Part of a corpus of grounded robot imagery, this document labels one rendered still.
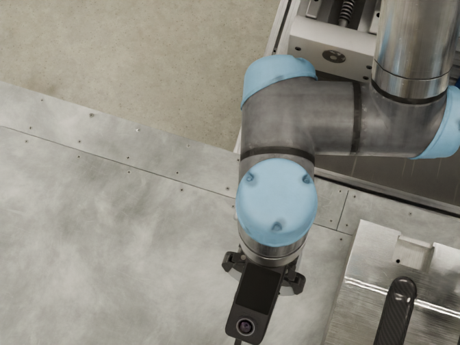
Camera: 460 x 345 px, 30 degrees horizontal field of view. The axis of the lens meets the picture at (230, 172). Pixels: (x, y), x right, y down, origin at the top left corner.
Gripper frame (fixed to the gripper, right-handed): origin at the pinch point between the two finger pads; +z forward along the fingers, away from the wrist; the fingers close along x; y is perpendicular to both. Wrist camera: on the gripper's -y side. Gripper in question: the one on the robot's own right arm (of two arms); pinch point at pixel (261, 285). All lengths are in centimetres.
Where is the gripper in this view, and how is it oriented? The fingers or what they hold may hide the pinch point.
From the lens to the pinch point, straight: 113.4
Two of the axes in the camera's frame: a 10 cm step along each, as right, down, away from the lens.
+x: -9.5, -3.0, 1.1
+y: 3.2, -9.0, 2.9
